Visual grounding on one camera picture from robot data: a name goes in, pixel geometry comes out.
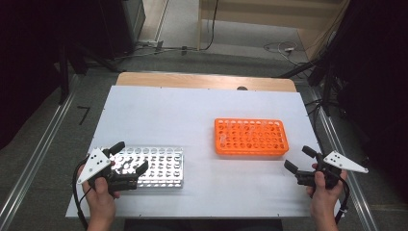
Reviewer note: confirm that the white test tube rack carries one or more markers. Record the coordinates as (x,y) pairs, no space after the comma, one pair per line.
(166,170)

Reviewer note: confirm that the white power strip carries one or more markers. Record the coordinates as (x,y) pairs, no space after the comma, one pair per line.
(150,42)

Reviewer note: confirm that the black curtain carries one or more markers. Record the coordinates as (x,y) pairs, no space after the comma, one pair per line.
(25,64)
(385,80)

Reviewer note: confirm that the person's right hand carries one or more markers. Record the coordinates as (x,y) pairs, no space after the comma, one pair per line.
(324,202)

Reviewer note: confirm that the metal floor rail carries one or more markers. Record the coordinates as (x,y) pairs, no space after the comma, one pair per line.
(358,205)
(38,154)

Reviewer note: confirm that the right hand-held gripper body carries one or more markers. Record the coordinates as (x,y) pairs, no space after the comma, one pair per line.
(340,162)

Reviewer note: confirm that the person's left hand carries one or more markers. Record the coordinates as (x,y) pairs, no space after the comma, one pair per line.
(101,202)

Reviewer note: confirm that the dark round table grommet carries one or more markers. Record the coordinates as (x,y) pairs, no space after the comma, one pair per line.
(242,88)

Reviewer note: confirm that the orange test tube rack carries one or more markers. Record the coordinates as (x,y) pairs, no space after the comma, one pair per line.
(272,149)

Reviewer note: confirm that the row of clear test tubes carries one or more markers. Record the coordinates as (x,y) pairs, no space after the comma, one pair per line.
(263,123)

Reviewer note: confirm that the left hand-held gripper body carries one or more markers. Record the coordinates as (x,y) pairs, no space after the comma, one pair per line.
(96,163)

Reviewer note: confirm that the light wooden platform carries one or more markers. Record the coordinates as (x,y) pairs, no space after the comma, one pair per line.
(256,17)

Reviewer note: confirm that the clear test tube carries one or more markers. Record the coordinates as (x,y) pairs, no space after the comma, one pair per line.
(223,139)
(229,123)

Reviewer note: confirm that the black metal stand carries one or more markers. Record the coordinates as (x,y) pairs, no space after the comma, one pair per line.
(64,83)
(327,89)

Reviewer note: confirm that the white board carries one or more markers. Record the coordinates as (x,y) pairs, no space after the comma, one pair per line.
(192,106)

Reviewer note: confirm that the wooden table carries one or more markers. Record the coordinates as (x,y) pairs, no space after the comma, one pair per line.
(192,80)

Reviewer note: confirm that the dark cabinet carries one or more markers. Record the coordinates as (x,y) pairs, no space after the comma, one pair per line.
(128,25)

